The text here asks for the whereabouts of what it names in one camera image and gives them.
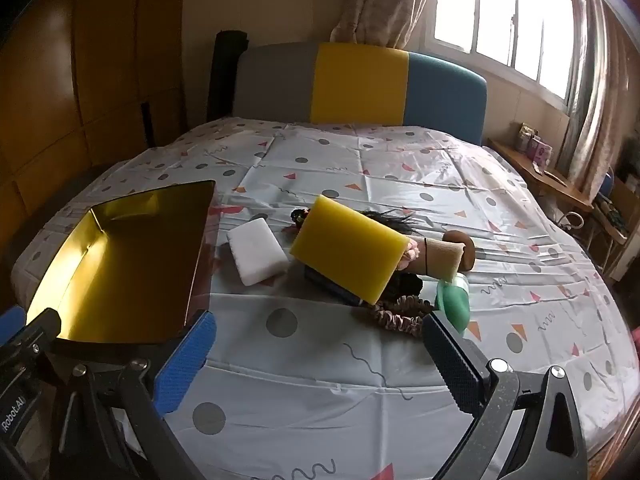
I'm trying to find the green makeup sponge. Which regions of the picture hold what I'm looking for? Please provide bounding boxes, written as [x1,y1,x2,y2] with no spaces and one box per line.
[434,280,473,333]

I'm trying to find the grey yellow blue headboard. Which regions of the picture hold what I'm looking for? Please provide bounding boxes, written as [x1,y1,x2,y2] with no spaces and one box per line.
[234,42,488,146]

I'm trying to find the patterned curtain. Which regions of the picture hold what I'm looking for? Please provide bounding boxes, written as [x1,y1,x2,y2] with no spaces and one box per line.
[330,0,438,48]
[565,0,640,201]

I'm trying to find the wooden side desk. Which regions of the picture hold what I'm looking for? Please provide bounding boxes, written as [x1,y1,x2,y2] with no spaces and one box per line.
[487,137,596,211]

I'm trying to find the yellow sponge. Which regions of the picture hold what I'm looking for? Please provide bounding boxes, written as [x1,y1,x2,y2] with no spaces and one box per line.
[290,195,407,306]

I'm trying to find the beige bandage roll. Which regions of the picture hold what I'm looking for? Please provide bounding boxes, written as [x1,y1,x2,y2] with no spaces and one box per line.
[400,240,463,281]

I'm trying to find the black wig with hair ties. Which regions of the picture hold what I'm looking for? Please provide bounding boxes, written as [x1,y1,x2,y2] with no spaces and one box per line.
[291,207,421,241]

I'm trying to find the white sponge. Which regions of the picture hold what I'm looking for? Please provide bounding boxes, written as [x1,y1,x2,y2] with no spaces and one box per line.
[226,217,290,287]

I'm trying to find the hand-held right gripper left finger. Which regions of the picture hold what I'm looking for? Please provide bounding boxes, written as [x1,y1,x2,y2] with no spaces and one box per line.
[50,310,218,480]

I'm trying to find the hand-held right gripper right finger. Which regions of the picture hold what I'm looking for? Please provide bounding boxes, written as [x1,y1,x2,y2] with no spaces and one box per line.
[422,312,588,480]

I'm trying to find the pink boxes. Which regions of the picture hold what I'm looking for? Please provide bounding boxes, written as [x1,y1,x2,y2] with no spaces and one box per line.
[517,122,553,166]

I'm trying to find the pink satin scrunchie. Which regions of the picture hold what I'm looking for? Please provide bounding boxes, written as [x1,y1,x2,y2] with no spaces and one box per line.
[357,296,436,343]

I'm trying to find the wooden wardrobe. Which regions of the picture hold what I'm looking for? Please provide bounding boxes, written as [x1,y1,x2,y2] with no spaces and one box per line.
[0,0,188,241]

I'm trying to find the patterned grey bedsheet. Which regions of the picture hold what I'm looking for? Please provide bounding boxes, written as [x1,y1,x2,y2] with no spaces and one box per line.
[10,116,640,480]

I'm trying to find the white cord loop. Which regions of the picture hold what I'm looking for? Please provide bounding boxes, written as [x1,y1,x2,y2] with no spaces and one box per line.
[559,209,587,232]

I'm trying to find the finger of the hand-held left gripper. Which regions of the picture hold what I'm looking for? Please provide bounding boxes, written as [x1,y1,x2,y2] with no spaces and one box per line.
[0,307,61,361]

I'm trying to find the brown makeup sponge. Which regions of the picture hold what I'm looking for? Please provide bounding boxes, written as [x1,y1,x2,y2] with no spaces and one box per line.
[444,230,476,272]

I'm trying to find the gold-lined box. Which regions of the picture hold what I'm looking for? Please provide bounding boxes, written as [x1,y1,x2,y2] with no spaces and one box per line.
[25,179,217,348]

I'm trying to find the black scrunchie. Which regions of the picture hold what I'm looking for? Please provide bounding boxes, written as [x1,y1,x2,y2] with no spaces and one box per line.
[382,272,423,306]

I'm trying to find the window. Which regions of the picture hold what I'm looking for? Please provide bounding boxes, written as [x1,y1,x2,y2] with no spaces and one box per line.
[425,0,576,108]

